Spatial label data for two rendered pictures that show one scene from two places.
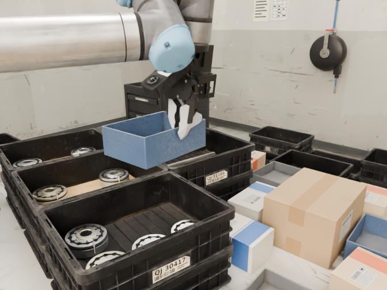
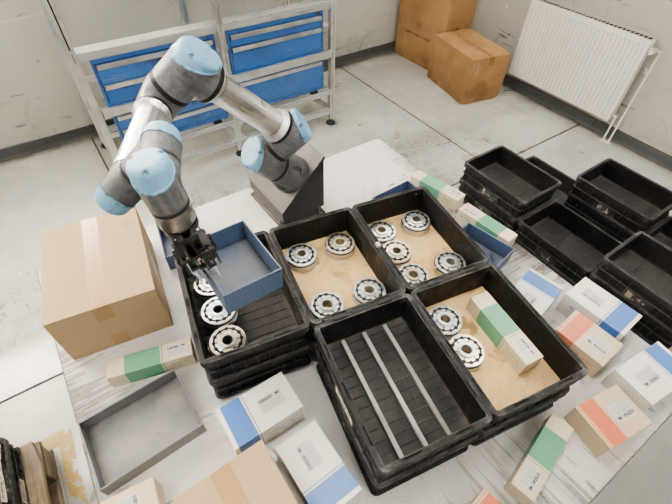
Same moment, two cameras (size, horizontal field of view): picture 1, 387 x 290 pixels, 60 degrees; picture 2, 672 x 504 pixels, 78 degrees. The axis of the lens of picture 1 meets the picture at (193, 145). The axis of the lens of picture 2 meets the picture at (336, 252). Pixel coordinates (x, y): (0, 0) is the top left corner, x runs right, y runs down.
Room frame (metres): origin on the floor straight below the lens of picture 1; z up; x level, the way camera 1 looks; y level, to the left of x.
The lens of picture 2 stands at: (1.16, -0.50, 1.90)
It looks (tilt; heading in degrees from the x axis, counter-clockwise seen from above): 48 degrees down; 103
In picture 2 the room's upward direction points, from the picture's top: 2 degrees clockwise
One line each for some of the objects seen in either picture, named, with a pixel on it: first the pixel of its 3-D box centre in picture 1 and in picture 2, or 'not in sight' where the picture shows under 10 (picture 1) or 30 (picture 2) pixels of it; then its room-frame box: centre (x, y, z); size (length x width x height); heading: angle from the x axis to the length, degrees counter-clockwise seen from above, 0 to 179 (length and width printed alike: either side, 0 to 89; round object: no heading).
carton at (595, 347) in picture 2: not in sight; (583, 342); (1.78, 0.35, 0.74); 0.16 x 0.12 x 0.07; 141
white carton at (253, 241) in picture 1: (234, 237); (261, 414); (0.88, -0.13, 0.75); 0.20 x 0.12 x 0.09; 49
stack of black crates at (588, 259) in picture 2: not in sight; (556, 256); (1.95, 1.16, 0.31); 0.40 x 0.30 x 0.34; 138
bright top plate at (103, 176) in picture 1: (113, 174); (369, 290); (1.09, 0.28, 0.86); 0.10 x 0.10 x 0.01
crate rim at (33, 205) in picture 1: (90, 174); (333, 260); (0.97, 0.32, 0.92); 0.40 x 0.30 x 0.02; 128
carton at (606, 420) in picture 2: not in sight; (606, 420); (1.81, 0.10, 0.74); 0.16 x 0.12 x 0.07; 39
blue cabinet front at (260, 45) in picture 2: not in sight; (280, 63); (0.09, 2.27, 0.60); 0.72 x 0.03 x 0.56; 48
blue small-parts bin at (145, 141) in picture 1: (155, 136); (236, 264); (0.77, 0.09, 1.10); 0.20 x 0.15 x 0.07; 139
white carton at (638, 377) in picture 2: not in sight; (646, 378); (1.95, 0.26, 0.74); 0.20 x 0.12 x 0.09; 42
